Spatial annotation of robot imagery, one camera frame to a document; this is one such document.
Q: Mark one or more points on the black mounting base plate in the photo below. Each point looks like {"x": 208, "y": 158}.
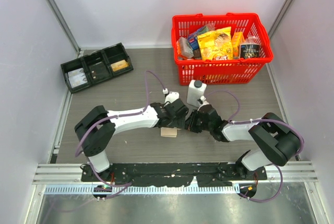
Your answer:
{"x": 207, "y": 174}

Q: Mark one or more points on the blue snack packet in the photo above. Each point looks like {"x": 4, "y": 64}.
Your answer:
{"x": 193, "y": 37}

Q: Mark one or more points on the white cable duct strip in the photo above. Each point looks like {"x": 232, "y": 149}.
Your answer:
{"x": 133, "y": 190}

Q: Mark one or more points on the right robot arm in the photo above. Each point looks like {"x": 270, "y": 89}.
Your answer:
{"x": 277, "y": 141}

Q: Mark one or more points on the black three-compartment tray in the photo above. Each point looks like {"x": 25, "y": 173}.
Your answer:
{"x": 108, "y": 56}

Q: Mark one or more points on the gold card in tray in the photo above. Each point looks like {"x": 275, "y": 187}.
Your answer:
{"x": 120, "y": 65}

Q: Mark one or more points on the beige card holder wallet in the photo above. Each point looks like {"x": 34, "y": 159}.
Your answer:
{"x": 169, "y": 132}

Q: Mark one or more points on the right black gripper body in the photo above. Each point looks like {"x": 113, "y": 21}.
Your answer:
{"x": 201, "y": 124}

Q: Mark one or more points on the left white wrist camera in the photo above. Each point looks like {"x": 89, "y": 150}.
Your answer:
{"x": 170, "y": 96}

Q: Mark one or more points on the black round can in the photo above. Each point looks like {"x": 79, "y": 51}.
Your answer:
{"x": 249, "y": 50}

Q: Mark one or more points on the white cards in tray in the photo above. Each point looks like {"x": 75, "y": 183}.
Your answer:
{"x": 77, "y": 77}

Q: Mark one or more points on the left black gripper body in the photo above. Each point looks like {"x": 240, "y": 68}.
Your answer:
{"x": 182, "y": 116}

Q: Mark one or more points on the white bottle grey cap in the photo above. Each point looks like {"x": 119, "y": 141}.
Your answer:
{"x": 196, "y": 90}

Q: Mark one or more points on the red shopping basket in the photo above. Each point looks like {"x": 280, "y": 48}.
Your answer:
{"x": 236, "y": 71}

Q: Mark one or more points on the orange snack box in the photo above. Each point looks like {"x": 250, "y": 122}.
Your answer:
{"x": 236, "y": 41}

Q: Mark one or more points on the grey wrapped snack pack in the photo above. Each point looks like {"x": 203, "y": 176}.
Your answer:
{"x": 184, "y": 50}

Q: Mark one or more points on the dark card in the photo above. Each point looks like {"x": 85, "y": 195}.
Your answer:
{"x": 99, "y": 72}

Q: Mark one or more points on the yellow chips bag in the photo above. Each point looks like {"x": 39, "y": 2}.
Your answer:
{"x": 216, "y": 45}

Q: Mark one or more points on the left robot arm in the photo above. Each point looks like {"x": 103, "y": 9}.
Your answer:
{"x": 97, "y": 128}

